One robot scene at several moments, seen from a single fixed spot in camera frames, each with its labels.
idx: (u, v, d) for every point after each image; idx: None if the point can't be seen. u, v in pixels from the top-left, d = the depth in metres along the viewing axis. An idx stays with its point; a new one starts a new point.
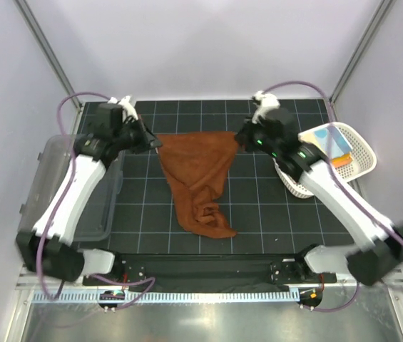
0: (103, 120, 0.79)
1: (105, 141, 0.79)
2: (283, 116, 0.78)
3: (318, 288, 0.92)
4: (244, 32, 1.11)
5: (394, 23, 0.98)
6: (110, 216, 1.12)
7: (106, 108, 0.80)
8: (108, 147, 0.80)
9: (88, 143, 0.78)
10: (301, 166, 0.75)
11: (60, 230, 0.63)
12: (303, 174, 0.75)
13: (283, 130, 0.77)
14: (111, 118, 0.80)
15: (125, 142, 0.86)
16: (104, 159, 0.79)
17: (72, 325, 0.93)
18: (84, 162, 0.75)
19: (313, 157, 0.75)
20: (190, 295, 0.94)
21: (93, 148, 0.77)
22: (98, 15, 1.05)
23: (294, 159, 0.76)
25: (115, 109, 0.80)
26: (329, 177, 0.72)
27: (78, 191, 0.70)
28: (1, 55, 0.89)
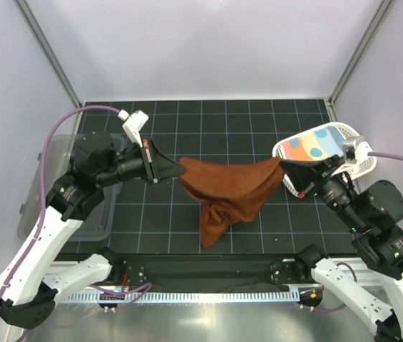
0: (83, 163, 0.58)
1: (85, 189, 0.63)
2: (388, 201, 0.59)
3: (318, 288, 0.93)
4: (244, 32, 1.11)
5: (394, 23, 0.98)
6: (109, 216, 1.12)
7: (89, 149, 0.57)
8: (86, 196, 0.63)
9: (63, 187, 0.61)
10: (391, 270, 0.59)
11: (15, 295, 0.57)
12: (386, 273, 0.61)
13: (389, 223, 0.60)
14: (92, 159, 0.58)
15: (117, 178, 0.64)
16: (77, 208, 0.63)
17: (72, 325, 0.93)
18: (51, 213, 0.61)
19: None
20: (190, 295, 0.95)
21: (68, 197, 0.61)
22: (99, 15, 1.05)
23: (383, 252, 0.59)
25: (100, 148, 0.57)
26: None
27: (44, 248, 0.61)
28: (1, 55, 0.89)
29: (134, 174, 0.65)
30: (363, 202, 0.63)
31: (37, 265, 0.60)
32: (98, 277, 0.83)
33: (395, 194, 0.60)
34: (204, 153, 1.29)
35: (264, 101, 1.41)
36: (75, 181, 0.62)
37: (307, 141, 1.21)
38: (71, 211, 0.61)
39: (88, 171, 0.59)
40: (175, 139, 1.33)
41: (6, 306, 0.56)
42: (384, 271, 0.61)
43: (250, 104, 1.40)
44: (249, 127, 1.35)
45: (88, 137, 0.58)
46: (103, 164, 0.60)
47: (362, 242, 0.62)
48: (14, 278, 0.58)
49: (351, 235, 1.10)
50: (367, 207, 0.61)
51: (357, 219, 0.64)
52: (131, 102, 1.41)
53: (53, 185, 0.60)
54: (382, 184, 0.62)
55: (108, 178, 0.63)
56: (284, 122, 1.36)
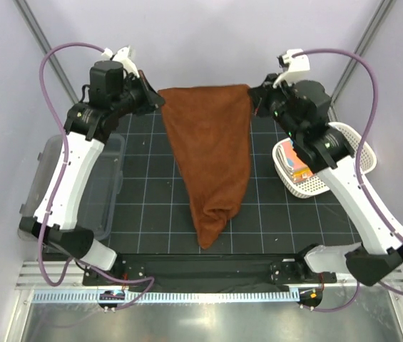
0: (102, 83, 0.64)
1: (102, 110, 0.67)
2: (312, 94, 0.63)
3: (318, 288, 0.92)
4: (244, 32, 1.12)
5: (394, 24, 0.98)
6: (110, 216, 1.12)
7: (108, 67, 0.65)
8: (105, 117, 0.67)
9: (80, 112, 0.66)
10: (325, 161, 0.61)
11: (60, 220, 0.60)
12: (322, 168, 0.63)
13: (316, 116, 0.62)
14: (108, 78, 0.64)
15: (129, 105, 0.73)
16: (98, 129, 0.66)
17: (72, 325, 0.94)
18: (77, 138, 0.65)
19: (337, 147, 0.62)
20: (190, 295, 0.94)
21: (85, 120, 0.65)
22: (99, 15, 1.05)
23: (317, 146, 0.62)
25: (115, 67, 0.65)
26: (352, 175, 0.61)
27: (75, 172, 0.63)
28: (1, 55, 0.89)
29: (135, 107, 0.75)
30: (294, 102, 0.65)
31: (73, 189, 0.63)
32: (105, 263, 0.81)
33: (316, 87, 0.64)
34: None
35: None
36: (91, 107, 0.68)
37: None
38: (93, 132, 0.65)
39: (103, 90, 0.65)
40: None
41: (54, 231, 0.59)
42: (320, 165, 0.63)
43: None
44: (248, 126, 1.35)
45: (99, 64, 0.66)
46: (115, 87, 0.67)
47: (297, 139, 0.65)
48: (54, 206, 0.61)
49: (351, 234, 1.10)
50: (297, 103, 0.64)
51: (292, 120, 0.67)
52: None
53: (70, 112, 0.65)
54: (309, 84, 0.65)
55: (120, 105, 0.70)
56: None
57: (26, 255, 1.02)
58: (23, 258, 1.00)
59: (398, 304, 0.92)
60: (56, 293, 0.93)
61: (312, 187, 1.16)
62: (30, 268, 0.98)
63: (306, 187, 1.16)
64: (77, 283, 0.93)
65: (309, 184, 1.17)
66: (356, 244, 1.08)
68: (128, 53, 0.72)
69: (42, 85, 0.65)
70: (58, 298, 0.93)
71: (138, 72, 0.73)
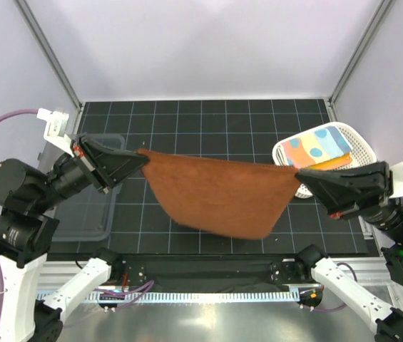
0: (15, 204, 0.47)
1: (33, 225, 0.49)
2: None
3: (318, 288, 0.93)
4: (243, 32, 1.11)
5: (394, 24, 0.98)
6: (109, 215, 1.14)
7: (2, 193, 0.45)
8: (36, 235, 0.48)
9: (7, 229, 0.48)
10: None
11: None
12: None
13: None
14: (18, 197, 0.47)
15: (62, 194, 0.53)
16: (30, 250, 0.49)
17: (72, 325, 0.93)
18: (8, 263, 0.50)
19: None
20: (190, 295, 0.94)
21: (13, 242, 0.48)
22: (99, 16, 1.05)
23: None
25: (14, 187, 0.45)
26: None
27: (18, 292, 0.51)
28: (2, 56, 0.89)
29: (82, 184, 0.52)
30: None
31: (19, 310, 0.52)
32: (101, 280, 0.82)
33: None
34: (205, 153, 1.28)
35: (264, 100, 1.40)
36: (17, 219, 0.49)
37: (308, 141, 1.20)
38: (26, 257, 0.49)
39: (18, 209, 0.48)
40: (175, 139, 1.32)
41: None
42: None
43: (250, 104, 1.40)
44: (248, 126, 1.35)
45: None
46: (33, 195, 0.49)
47: (401, 263, 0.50)
48: (1, 329, 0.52)
49: (351, 235, 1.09)
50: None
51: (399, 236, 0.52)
52: (131, 102, 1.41)
53: None
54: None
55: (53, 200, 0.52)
56: (284, 122, 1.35)
57: None
58: None
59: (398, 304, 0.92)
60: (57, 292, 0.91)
61: None
62: None
63: None
64: None
65: None
66: (356, 244, 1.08)
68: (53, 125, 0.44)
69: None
70: None
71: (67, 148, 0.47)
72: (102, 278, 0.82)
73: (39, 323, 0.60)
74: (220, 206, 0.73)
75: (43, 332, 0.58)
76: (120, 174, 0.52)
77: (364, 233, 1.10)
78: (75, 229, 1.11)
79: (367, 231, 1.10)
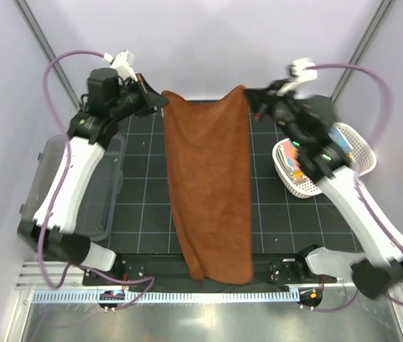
0: (96, 95, 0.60)
1: (102, 118, 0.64)
2: (319, 107, 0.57)
3: (318, 288, 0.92)
4: (244, 32, 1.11)
5: (395, 23, 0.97)
6: (109, 215, 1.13)
7: (100, 74, 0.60)
8: (105, 125, 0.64)
9: (85, 117, 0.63)
10: (322, 169, 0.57)
11: (61, 220, 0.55)
12: (321, 179, 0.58)
13: (323, 130, 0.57)
14: (99, 92, 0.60)
15: (127, 109, 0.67)
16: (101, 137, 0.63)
17: (73, 325, 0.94)
18: (78, 143, 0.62)
19: (337, 160, 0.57)
20: (189, 295, 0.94)
21: (88, 127, 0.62)
22: (99, 16, 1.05)
23: (317, 160, 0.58)
25: (111, 74, 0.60)
26: (351, 186, 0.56)
27: (79, 172, 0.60)
28: (2, 55, 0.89)
29: (138, 110, 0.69)
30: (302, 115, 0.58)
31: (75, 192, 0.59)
32: (104, 264, 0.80)
33: (327, 103, 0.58)
34: None
35: None
36: (91, 115, 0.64)
37: None
38: (96, 137, 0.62)
39: (98, 102, 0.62)
40: None
41: (54, 231, 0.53)
42: (319, 178, 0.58)
43: None
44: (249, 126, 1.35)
45: (95, 73, 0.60)
46: (110, 97, 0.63)
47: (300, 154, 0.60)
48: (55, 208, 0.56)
49: (351, 234, 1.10)
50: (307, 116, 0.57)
51: (297, 133, 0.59)
52: None
53: (72, 120, 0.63)
54: (322, 97, 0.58)
55: (121, 112, 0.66)
56: None
57: (26, 256, 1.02)
58: (23, 258, 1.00)
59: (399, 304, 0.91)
60: (56, 293, 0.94)
61: (312, 187, 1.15)
62: (30, 268, 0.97)
63: (306, 188, 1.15)
64: (77, 283, 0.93)
65: (309, 185, 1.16)
66: (356, 244, 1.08)
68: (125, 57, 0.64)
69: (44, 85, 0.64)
70: (58, 298, 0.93)
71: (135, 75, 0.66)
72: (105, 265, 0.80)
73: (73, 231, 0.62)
74: (191, 170, 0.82)
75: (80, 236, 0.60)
76: (157, 105, 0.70)
77: None
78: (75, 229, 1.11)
79: None
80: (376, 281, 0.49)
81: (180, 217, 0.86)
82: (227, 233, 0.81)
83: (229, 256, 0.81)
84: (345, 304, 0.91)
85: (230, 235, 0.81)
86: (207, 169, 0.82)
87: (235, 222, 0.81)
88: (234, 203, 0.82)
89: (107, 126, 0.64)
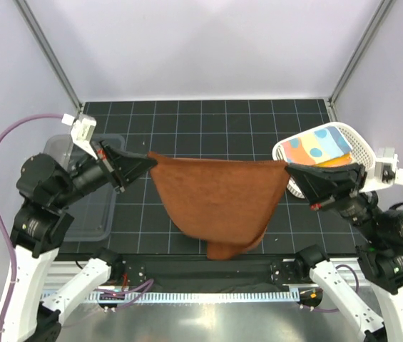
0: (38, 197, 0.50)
1: (48, 220, 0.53)
2: None
3: (318, 288, 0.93)
4: (245, 33, 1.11)
5: (394, 24, 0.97)
6: (109, 215, 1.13)
7: (32, 184, 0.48)
8: (53, 226, 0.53)
9: (26, 223, 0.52)
10: (386, 283, 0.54)
11: (13, 336, 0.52)
12: (382, 287, 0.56)
13: None
14: (38, 190, 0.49)
15: (79, 194, 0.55)
16: (46, 242, 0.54)
17: (72, 326, 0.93)
18: (23, 253, 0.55)
19: None
20: (190, 295, 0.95)
21: (31, 234, 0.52)
22: (99, 16, 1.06)
23: (383, 269, 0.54)
25: (43, 179, 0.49)
26: None
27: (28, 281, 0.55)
28: (1, 55, 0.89)
29: (100, 183, 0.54)
30: (385, 224, 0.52)
31: (26, 305, 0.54)
32: (100, 280, 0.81)
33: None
34: (204, 153, 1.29)
35: (264, 101, 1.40)
36: (36, 212, 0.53)
37: (308, 140, 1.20)
38: (41, 247, 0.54)
39: (40, 201, 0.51)
40: (175, 138, 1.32)
41: None
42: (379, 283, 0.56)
43: (250, 104, 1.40)
44: (249, 126, 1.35)
45: (26, 169, 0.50)
46: (55, 189, 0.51)
47: (369, 256, 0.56)
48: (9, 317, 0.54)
49: (351, 234, 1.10)
50: (390, 231, 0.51)
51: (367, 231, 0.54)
52: (131, 102, 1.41)
53: (14, 222, 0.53)
54: None
55: (68, 197, 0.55)
56: (283, 122, 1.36)
57: None
58: None
59: None
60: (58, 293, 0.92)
61: None
62: None
63: None
64: None
65: None
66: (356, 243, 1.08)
68: (82, 130, 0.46)
69: None
70: None
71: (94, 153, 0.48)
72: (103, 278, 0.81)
73: (39, 323, 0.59)
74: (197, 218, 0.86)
75: (45, 329, 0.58)
76: (135, 174, 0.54)
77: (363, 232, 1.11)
78: (75, 228, 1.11)
79: None
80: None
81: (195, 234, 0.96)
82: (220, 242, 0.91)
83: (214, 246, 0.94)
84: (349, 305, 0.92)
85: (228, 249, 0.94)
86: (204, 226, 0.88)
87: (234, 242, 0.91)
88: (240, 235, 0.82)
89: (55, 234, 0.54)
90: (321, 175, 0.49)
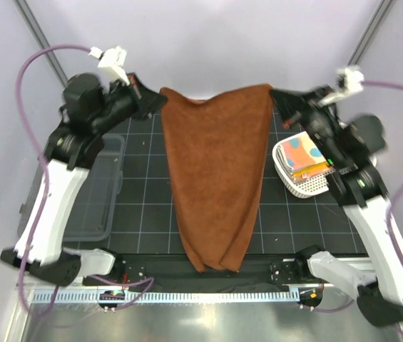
0: (73, 107, 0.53)
1: (84, 137, 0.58)
2: (371, 134, 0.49)
3: (318, 288, 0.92)
4: (244, 32, 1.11)
5: (394, 24, 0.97)
6: (110, 215, 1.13)
7: (80, 89, 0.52)
8: (88, 143, 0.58)
9: (62, 139, 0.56)
10: (354, 198, 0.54)
11: (42, 254, 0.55)
12: (351, 206, 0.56)
13: (363, 156, 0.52)
14: (82, 101, 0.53)
15: (115, 120, 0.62)
16: (80, 159, 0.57)
17: (72, 325, 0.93)
18: (56, 167, 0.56)
19: (371, 187, 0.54)
20: (190, 295, 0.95)
21: (66, 148, 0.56)
22: (99, 16, 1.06)
23: (350, 184, 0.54)
25: (91, 87, 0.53)
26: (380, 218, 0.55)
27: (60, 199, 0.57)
28: (1, 56, 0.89)
29: (126, 115, 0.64)
30: (342, 132, 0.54)
31: (55, 225, 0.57)
32: (104, 267, 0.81)
33: (379, 126, 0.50)
34: None
35: None
36: (71, 131, 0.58)
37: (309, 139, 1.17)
38: (75, 161, 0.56)
39: (80, 115, 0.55)
40: None
41: (35, 267, 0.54)
42: (348, 204, 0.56)
43: None
44: None
45: (73, 81, 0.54)
46: (95, 105, 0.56)
47: (334, 175, 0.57)
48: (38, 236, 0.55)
49: (351, 234, 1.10)
50: (347, 140, 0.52)
51: (334, 151, 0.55)
52: None
53: (48, 139, 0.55)
54: (367, 118, 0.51)
55: (104, 123, 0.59)
56: None
57: None
58: None
59: None
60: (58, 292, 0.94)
61: (312, 187, 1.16)
62: None
63: (306, 188, 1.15)
64: (77, 283, 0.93)
65: (309, 184, 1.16)
66: (356, 243, 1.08)
68: (117, 56, 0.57)
69: (19, 103, 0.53)
70: (59, 298, 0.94)
71: (126, 78, 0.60)
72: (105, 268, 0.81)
73: (61, 256, 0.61)
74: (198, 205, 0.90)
75: (67, 260, 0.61)
76: (155, 105, 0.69)
77: None
78: (75, 228, 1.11)
79: None
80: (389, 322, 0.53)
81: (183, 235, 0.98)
82: (210, 252, 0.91)
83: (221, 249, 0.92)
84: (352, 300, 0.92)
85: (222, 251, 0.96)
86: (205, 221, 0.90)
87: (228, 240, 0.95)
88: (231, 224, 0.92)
89: (91, 149, 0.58)
90: (294, 94, 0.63)
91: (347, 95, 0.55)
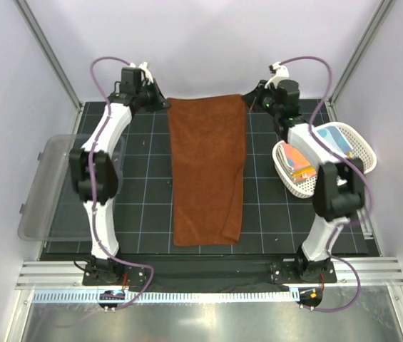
0: (128, 78, 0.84)
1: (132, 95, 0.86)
2: (289, 84, 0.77)
3: (318, 288, 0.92)
4: (245, 32, 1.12)
5: (394, 23, 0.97)
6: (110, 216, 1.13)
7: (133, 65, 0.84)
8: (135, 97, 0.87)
9: (118, 94, 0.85)
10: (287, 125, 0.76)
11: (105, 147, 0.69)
12: (288, 135, 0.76)
13: (290, 100, 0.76)
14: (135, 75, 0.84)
15: (145, 100, 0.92)
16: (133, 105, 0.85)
17: (72, 325, 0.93)
18: (118, 107, 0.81)
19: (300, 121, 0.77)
20: (189, 295, 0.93)
21: (123, 98, 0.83)
22: (99, 16, 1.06)
23: (284, 121, 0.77)
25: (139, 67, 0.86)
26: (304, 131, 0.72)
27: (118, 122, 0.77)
28: (1, 55, 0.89)
29: (154, 103, 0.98)
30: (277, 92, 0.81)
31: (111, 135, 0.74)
32: (113, 246, 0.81)
33: (291, 81, 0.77)
34: None
35: None
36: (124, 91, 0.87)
37: None
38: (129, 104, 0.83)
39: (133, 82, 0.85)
40: None
41: (103, 155, 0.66)
42: (284, 138, 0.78)
43: None
44: (249, 126, 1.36)
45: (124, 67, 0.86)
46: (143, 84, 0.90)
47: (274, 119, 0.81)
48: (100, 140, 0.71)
49: (351, 234, 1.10)
50: (280, 93, 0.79)
51: (274, 107, 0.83)
52: None
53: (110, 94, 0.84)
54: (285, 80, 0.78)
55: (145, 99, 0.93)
56: None
57: (26, 256, 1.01)
58: (23, 258, 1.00)
59: (398, 304, 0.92)
60: (56, 292, 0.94)
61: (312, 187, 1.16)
62: (30, 268, 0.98)
63: (306, 188, 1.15)
64: (77, 283, 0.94)
65: (309, 185, 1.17)
66: (356, 243, 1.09)
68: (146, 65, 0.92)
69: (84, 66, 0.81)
70: (58, 298, 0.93)
71: (152, 77, 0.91)
72: (111, 249, 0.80)
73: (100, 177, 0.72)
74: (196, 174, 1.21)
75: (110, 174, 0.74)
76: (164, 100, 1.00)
77: (363, 233, 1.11)
78: (75, 228, 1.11)
79: (367, 231, 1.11)
80: (328, 189, 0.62)
81: (184, 213, 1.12)
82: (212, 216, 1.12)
83: (215, 215, 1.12)
84: (347, 301, 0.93)
85: (216, 223, 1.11)
86: (202, 191, 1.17)
87: (222, 213, 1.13)
88: (223, 195, 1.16)
89: (135, 100, 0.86)
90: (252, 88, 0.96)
91: (277, 78, 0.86)
